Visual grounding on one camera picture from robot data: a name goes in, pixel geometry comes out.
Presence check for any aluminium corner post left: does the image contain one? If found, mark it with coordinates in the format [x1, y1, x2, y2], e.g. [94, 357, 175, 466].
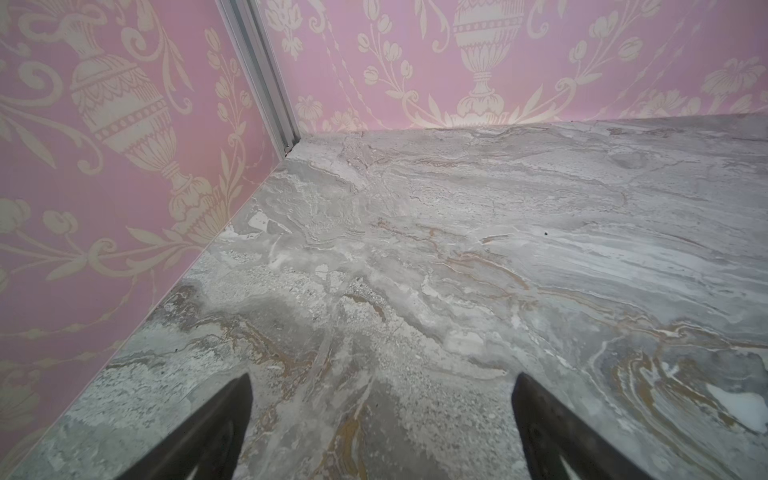
[216, 0, 301, 158]

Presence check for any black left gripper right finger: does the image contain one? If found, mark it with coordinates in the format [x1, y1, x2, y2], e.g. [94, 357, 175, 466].
[511, 373, 650, 479]

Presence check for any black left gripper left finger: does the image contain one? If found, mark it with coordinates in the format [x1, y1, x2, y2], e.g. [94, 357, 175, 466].
[118, 374, 253, 480]

